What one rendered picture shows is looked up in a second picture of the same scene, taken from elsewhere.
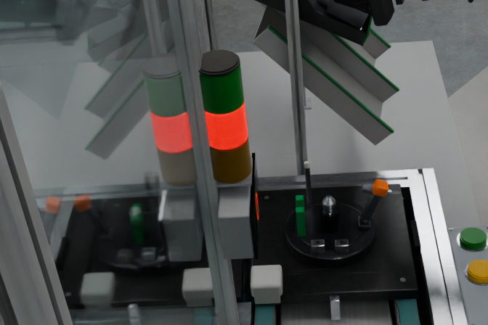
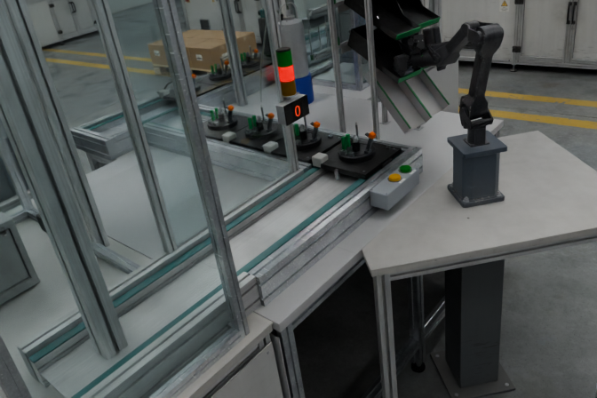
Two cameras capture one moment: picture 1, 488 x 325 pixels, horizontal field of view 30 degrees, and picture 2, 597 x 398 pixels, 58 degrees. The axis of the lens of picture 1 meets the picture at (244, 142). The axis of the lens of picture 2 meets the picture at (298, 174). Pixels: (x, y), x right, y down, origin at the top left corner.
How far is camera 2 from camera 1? 1.19 m
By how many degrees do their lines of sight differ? 34
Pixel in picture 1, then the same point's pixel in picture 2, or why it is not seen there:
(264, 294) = (315, 162)
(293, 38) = (372, 75)
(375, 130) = (404, 126)
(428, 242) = (388, 166)
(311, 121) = (414, 134)
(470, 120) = not seen: hidden behind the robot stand
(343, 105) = (393, 111)
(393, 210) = (387, 154)
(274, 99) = not seen: hidden behind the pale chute
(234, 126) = (284, 73)
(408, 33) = not seen: outside the picture
